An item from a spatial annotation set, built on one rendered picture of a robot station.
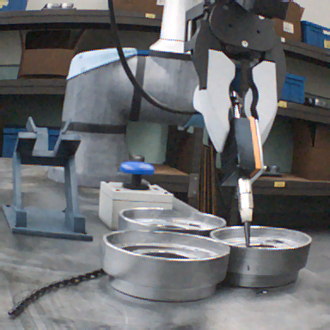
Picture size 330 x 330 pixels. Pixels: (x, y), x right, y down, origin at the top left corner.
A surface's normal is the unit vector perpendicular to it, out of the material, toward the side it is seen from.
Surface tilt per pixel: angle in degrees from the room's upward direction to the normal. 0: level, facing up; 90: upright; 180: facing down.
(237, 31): 82
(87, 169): 72
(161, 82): 81
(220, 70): 82
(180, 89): 96
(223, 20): 82
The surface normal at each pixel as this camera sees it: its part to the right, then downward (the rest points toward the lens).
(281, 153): 0.29, 0.14
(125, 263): -0.58, 0.04
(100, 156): 0.34, -0.17
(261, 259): -0.15, 0.09
